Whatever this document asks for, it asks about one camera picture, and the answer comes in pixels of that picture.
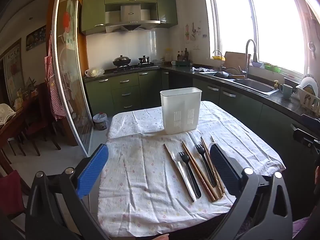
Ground black wok with lid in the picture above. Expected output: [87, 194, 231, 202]
[112, 54, 131, 67]

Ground wooden dining table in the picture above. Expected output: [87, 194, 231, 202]
[0, 94, 40, 175]

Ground dark wall picture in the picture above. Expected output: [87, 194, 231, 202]
[26, 25, 47, 50]

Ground white plastic utensil holder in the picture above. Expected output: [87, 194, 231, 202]
[160, 87, 202, 135]

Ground kitchen window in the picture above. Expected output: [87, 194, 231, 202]
[204, 0, 320, 80]

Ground gas stove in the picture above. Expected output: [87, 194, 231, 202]
[115, 64, 159, 71]

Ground wooden cutting board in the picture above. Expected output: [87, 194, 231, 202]
[223, 51, 251, 68]

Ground green upper kitchen cabinets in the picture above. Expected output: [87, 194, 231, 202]
[80, 0, 178, 35]

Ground steel range hood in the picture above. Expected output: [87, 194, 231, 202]
[105, 3, 161, 33]

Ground green plastic container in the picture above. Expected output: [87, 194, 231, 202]
[264, 64, 282, 73]

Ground steel sink faucet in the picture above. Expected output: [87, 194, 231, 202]
[244, 39, 258, 80]

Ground framed wall poster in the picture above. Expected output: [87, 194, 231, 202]
[0, 39, 25, 105]

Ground red checkered apron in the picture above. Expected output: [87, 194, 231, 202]
[44, 34, 68, 122]

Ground pale blue mug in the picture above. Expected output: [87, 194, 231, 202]
[279, 83, 293, 99]

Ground black plastic fork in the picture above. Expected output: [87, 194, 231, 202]
[195, 144, 216, 187]
[178, 152, 202, 198]

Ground yellow basket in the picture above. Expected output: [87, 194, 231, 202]
[212, 50, 226, 61]

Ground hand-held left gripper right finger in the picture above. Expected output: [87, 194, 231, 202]
[200, 144, 293, 240]

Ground red cloth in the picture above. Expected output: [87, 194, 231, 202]
[0, 169, 25, 197]

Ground dark sauce bottles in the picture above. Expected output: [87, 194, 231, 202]
[176, 48, 191, 62]

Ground white plate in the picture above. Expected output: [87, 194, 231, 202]
[299, 74, 319, 97]

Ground clear plastic knife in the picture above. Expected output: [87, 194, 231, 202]
[171, 152, 197, 203]

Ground floral glass sliding door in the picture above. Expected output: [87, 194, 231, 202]
[51, 0, 95, 157]

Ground reddish grooved chopstick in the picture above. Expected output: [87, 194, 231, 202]
[183, 141, 218, 200]

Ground cream dish rack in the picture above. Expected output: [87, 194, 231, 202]
[296, 84, 320, 113]

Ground black pan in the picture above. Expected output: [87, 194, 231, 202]
[212, 71, 246, 79]

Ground dark stone countertop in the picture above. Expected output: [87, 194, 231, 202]
[84, 64, 320, 117]

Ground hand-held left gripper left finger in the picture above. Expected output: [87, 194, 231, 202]
[25, 144, 110, 240]

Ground dark wooden chair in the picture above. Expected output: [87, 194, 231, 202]
[22, 82, 62, 157]

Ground white trash bin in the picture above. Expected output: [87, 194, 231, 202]
[92, 112, 108, 131]

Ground white floral tablecloth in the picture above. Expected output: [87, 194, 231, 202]
[97, 100, 286, 238]

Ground steel kitchen sink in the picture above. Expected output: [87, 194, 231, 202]
[200, 70, 279, 96]

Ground white plastic bag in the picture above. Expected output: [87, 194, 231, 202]
[85, 67, 105, 78]

